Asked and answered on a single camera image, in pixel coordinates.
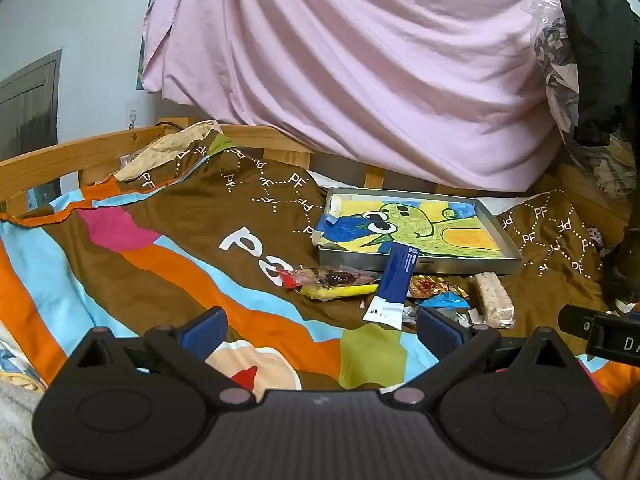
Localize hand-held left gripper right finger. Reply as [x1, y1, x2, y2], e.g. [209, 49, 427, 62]
[387, 306, 584, 406]

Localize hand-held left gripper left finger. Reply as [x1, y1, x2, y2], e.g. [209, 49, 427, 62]
[66, 306, 257, 406]

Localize bright blue candy packet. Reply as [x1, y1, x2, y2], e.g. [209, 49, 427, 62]
[417, 292, 471, 311]

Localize rice bar packet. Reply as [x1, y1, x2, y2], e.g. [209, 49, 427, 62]
[474, 271, 516, 329]

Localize grey metal tray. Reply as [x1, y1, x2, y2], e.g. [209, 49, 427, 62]
[312, 186, 524, 276]

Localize yellow cracker packet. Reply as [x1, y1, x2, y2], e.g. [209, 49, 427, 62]
[299, 284, 379, 302]

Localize clear dark jerky packet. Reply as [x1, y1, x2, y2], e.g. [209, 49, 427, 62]
[300, 267, 381, 289]

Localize gold snack packet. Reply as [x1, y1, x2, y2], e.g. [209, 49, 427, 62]
[409, 275, 463, 301]

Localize dark bundle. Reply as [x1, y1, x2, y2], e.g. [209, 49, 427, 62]
[600, 224, 640, 307]

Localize painted frog paper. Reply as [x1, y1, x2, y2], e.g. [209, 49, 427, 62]
[316, 192, 502, 260]

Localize brown printed blanket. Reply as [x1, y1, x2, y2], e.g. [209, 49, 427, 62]
[0, 132, 640, 401]

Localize grey fuzzy blanket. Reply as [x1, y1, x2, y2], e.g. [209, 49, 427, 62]
[0, 379, 52, 480]

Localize black hanging cloth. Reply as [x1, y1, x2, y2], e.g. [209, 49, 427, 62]
[560, 0, 640, 147]

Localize grey door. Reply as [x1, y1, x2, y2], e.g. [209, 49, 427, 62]
[0, 50, 64, 162]

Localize hanging dark clothes pile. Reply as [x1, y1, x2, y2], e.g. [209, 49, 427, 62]
[521, 0, 640, 201]

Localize pink hanging sheet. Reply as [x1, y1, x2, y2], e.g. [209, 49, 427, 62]
[141, 0, 594, 192]

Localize wooden bed frame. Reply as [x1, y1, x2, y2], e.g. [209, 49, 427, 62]
[0, 119, 631, 241]

